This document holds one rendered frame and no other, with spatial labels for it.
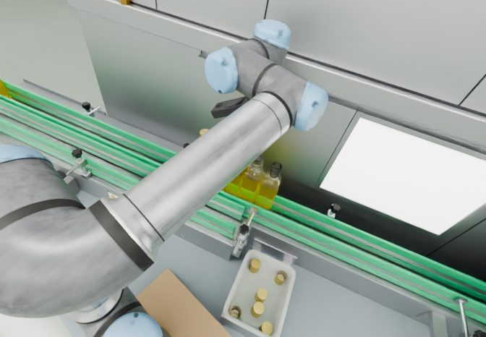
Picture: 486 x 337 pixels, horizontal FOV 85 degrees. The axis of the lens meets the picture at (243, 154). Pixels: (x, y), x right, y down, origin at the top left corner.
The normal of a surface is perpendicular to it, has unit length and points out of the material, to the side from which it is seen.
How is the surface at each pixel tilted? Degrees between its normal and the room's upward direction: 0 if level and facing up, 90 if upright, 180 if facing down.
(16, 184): 14
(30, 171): 35
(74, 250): 18
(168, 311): 0
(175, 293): 0
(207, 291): 0
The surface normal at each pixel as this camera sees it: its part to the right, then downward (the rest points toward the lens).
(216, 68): -0.66, 0.48
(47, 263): 0.22, -0.29
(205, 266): 0.14, -0.68
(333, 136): -0.38, 0.63
